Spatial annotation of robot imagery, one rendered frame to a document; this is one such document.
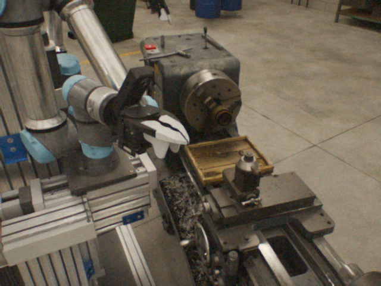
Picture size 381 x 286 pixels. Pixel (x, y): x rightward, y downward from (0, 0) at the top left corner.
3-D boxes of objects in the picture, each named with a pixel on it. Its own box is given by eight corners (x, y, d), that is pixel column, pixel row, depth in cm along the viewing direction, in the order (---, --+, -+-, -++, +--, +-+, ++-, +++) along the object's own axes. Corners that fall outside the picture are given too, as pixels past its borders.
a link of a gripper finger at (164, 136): (185, 165, 61) (150, 145, 66) (188, 136, 58) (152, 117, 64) (172, 171, 59) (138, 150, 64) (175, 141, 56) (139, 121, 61)
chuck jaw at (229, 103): (217, 98, 179) (238, 91, 181) (218, 106, 182) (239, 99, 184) (225, 107, 170) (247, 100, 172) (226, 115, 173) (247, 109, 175)
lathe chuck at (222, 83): (178, 127, 188) (182, 72, 172) (231, 122, 197) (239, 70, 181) (183, 134, 181) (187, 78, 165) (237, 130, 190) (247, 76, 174)
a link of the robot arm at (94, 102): (116, 83, 75) (83, 90, 70) (129, 90, 72) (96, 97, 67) (116, 115, 79) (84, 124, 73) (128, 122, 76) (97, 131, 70)
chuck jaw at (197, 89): (205, 103, 179) (191, 89, 172) (212, 97, 178) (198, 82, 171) (212, 113, 170) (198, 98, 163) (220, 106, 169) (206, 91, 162)
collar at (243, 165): (233, 161, 130) (234, 154, 129) (252, 157, 132) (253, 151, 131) (242, 173, 124) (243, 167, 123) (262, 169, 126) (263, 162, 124)
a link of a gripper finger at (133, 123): (168, 134, 62) (138, 118, 67) (169, 126, 61) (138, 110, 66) (149, 142, 59) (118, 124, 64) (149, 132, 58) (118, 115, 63)
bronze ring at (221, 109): (209, 103, 170) (216, 112, 162) (227, 101, 172) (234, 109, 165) (209, 120, 175) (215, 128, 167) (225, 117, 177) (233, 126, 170)
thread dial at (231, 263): (225, 268, 129) (226, 250, 124) (233, 266, 130) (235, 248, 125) (228, 276, 126) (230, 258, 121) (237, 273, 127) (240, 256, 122)
